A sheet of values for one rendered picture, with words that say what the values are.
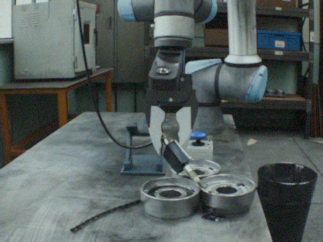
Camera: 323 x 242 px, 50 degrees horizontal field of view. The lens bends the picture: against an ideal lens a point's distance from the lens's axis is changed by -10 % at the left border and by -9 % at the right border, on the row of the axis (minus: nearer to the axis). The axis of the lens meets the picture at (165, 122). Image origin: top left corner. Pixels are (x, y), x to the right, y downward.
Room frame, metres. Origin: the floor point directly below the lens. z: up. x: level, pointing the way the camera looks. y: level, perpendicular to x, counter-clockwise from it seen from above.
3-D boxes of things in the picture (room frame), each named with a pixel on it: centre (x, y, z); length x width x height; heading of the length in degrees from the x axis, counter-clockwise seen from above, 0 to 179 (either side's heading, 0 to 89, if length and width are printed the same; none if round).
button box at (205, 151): (0.88, -0.08, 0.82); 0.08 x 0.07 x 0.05; 174
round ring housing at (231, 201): (0.63, -0.11, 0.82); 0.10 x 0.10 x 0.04
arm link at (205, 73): (1.21, -0.13, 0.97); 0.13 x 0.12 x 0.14; 63
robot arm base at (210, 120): (1.21, -0.12, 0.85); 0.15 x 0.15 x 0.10
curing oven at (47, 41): (3.12, 0.91, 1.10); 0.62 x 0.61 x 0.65; 174
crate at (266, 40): (4.24, -1.28, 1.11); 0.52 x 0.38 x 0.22; 84
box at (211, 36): (4.28, -0.62, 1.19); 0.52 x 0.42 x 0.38; 84
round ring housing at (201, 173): (0.73, -0.06, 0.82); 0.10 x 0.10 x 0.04
